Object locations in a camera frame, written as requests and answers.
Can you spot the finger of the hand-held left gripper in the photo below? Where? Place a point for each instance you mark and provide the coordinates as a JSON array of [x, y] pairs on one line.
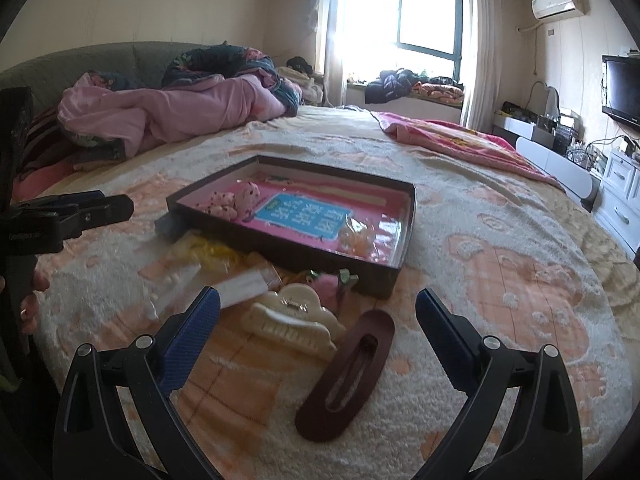
[[75, 199], [107, 210]]

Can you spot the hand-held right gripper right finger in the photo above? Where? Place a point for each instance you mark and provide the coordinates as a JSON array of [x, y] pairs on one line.
[[445, 330]]

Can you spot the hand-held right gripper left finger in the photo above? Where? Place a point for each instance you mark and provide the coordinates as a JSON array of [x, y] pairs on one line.
[[192, 330]]

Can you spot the clear bag with white earrings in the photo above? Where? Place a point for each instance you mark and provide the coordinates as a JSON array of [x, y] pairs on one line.
[[240, 286]]

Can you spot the brown oval hair clip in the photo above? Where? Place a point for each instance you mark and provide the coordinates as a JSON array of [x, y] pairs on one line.
[[370, 321]]

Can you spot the clear bag with yellow rings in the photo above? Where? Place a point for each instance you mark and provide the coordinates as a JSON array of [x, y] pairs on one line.
[[205, 252]]

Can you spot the cream claw hair clip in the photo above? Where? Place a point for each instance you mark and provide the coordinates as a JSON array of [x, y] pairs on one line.
[[300, 332]]

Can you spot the pink fuzzy hair clip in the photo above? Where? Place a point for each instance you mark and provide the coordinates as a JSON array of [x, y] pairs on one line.
[[325, 282]]

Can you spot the dark cardboard box pink inside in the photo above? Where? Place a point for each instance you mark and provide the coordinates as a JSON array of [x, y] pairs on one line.
[[300, 256]]

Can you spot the person's left hand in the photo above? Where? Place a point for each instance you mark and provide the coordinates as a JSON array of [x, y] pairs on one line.
[[31, 312]]

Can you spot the dark red striped pillow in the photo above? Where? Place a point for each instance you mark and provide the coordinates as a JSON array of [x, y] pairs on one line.
[[40, 130]]

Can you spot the polka-dot fabric hair bow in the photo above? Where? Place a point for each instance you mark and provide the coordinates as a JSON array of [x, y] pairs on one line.
[[220, 205]]

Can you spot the clear bag with red earrings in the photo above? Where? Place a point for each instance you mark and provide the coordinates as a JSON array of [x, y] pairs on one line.
[[360, 240]]

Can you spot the grey padded headboard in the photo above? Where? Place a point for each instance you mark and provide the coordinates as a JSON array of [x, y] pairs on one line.
[[75, 67]]

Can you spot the pink duvet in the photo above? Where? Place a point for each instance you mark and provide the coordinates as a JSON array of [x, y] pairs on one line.
[[200, 105]]

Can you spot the dark floral quilt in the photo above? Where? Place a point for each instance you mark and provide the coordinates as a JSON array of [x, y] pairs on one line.
[[220, 60]]

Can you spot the red and pink blanket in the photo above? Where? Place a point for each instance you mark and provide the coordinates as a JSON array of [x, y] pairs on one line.
[[450, 142]]

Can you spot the white curved bench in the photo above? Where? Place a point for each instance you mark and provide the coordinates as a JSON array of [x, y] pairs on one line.
[[560, 165]]

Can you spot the white vanity desk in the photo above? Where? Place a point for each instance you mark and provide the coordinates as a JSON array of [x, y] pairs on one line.
[[520, 127]]

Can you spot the white drawer cabinet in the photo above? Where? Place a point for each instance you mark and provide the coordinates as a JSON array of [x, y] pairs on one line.
[[617, 195]]

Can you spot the orange patterned cloth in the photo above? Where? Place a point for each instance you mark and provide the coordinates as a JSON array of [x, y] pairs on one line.
[[437, 91]]

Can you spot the black bag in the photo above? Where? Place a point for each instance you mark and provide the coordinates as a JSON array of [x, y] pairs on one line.
[[300, 65]]

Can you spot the dark jacket pile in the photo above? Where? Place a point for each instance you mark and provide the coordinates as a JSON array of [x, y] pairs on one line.
[[390, 85]]

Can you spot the round vanity mirror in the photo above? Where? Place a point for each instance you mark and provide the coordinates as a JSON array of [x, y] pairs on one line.
[[547, 95]]

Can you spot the white sheer curtain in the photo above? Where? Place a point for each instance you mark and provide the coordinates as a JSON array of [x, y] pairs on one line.
[[332, 35], [482, 50]]

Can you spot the black flat television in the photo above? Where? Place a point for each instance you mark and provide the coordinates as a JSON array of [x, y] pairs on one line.
[[622, 90]]

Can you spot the window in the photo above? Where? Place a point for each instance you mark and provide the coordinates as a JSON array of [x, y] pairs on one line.
[[425, 15]]

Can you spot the white air conditioner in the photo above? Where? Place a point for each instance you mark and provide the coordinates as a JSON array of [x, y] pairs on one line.
[[557, 5]]

